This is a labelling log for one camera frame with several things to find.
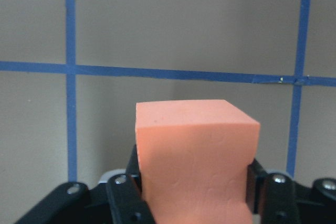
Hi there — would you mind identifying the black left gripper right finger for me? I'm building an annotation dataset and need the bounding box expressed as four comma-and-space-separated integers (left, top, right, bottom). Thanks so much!
246, 160, 301, 224

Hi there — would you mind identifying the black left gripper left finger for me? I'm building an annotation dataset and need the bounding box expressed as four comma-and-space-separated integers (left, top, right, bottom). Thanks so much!
106, 145, 155, 224

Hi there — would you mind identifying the orange foam cube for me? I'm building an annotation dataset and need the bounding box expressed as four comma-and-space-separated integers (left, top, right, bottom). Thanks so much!
135, 100, 260, 223

